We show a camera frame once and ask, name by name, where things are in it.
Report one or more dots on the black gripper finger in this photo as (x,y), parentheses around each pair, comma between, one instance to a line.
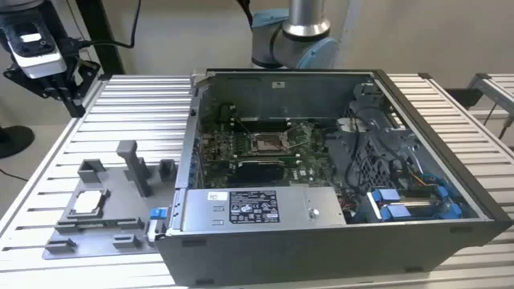
(29,82)
(86,75)

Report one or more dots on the silver CPU plate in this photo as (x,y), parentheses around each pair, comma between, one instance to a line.
(90,201)

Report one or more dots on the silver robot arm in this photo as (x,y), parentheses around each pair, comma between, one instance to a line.
(301,33)

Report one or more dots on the black RAM slot bank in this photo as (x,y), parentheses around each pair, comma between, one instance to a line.
(261,123)

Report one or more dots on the CPU socket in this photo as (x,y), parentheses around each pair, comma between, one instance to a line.
(269,144)

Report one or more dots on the black upright pole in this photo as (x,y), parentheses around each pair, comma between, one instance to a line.
(102,39)

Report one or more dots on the black round stand base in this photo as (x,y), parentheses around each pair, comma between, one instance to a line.
(16,141)

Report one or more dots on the grey parts rack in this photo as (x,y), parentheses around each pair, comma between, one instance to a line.
(117,195)

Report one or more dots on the thin locking lever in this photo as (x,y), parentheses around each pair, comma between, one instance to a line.
(298,144)
(242,124)

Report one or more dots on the green RAM stick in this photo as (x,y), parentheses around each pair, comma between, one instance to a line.
(97,224)

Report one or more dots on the blue case latch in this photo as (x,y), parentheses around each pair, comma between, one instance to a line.
(158,214)

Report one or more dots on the silver power supply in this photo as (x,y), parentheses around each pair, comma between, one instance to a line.
(201,210)

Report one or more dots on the black graphics card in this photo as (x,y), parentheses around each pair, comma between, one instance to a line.
(257,174)

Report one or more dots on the green motherboard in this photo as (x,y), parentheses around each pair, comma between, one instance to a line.
(309,168)

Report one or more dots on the grey metal drive cage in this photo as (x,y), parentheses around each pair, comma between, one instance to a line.
(361,150)

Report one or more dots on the black open PC case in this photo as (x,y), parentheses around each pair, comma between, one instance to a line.
(321,256)

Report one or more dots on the hard disk in blue carrier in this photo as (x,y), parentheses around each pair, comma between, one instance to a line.
(388,194)
(396,212)

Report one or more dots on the neighbouring slatted metal table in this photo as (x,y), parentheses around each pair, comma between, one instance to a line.
(496,87)

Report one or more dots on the white sticker on case wall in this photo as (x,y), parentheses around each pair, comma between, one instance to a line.
(278,84)

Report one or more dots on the black table bracket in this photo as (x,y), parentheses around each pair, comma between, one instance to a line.
(462,97)

